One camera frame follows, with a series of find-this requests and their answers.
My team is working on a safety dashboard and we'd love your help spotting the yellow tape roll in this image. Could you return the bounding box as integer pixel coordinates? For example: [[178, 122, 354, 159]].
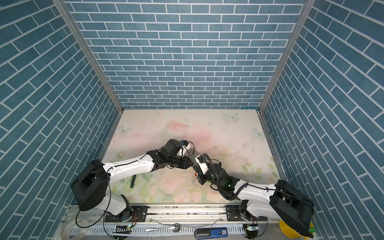
[[279, 220, 309, 240]]

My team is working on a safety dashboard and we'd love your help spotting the aluminium corner post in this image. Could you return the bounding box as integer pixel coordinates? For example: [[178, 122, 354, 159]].
[[52, 0, 124, 114], [259, 0, 316, 113]]

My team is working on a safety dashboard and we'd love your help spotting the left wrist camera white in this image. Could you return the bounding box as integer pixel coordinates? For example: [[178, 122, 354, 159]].
[[180, 140, 193, 157]]

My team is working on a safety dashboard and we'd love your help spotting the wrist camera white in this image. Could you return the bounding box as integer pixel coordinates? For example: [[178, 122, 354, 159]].
[[194, 155, 209, 175], [180, 140, 193, 157]]

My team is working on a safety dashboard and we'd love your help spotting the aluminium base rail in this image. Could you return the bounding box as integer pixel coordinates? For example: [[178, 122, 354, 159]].
[[56, 203, 276, 240]]

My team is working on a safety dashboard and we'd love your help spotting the aluminium corner post right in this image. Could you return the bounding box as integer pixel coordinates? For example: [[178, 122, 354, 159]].
[[259, 0, 316, 113]]

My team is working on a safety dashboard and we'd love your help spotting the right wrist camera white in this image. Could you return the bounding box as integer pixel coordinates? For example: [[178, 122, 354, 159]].
[[194, 155, 209, 175]]

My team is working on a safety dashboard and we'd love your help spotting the blue black device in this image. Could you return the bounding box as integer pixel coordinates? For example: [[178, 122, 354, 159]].
[[194, 228, 228, 240]]

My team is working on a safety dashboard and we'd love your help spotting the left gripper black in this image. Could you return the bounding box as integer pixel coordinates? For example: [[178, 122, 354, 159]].
[[167, 154, 196, 169]]

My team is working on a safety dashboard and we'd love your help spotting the aluminium corner post left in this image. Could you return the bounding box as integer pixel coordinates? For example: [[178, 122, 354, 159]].
[[52, 0, 124, 114]]

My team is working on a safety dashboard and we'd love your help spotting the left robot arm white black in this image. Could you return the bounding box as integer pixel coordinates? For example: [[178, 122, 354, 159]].
[[71, 139, 195, 216]]

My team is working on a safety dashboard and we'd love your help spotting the metal rod tool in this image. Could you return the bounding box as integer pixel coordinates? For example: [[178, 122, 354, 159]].
[[145, 218, 223, 233]]

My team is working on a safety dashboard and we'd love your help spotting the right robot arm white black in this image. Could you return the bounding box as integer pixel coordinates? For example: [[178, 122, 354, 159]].
[[194, 154, 315, 238]]

